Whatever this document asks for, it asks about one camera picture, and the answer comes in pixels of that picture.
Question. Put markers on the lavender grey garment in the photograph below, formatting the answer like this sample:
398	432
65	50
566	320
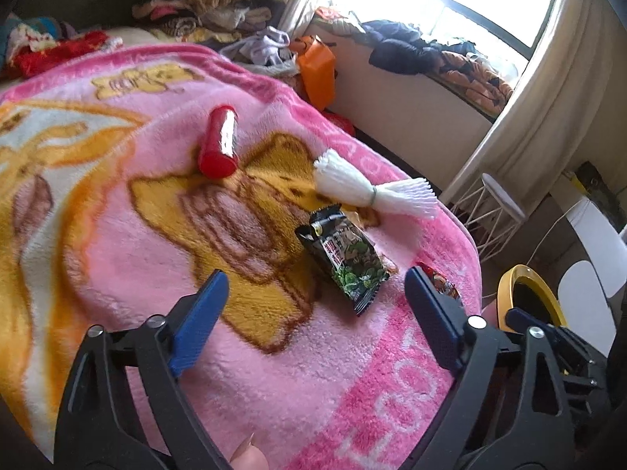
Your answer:
265	48

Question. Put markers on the white dressing table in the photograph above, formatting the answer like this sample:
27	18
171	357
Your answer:
603	244

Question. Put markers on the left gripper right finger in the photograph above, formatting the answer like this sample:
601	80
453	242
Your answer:
507	408

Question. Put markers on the orange paper bag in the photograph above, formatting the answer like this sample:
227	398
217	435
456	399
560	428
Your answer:
317	65

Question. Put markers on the pink cartoon bear blanket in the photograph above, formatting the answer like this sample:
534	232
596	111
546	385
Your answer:
106	219

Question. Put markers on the person's left hand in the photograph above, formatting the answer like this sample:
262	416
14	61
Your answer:
248	456

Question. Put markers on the dark bag on dresser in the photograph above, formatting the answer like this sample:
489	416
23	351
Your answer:
600	194

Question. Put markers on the cream curtain right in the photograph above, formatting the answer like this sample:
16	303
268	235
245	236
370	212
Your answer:
552	107

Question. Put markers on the white petal shaped cabinet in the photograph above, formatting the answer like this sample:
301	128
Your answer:
585	306

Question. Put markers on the red cylindrical tube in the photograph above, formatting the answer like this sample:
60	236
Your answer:
218	158

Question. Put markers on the dark window frame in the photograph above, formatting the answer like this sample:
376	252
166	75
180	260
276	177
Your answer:
499	14

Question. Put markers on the orange patterned quilt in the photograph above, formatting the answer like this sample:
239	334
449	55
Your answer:
474	82

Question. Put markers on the white wire frame stool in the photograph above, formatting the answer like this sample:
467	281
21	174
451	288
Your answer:
490	214

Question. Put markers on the brown red snack wrapper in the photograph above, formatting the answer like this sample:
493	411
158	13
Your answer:
439	281

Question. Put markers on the colourful clothes at bed head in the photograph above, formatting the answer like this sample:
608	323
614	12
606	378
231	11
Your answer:
35	34

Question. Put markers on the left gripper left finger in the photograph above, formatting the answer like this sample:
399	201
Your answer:
98	426

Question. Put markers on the red plastic bag on floor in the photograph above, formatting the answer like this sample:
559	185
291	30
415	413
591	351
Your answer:
341	122

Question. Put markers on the green black snack packet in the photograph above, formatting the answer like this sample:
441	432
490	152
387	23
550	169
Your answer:
344	252

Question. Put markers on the red patterned cloth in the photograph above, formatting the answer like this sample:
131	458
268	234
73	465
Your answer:
26	64

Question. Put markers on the yellow rimmed black trash bin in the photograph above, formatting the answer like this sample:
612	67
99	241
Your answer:
521	287

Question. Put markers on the dark blue jacket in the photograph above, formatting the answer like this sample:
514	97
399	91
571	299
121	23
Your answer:
400	49

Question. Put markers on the pile of clothes on bed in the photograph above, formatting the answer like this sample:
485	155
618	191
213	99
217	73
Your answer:
208	21

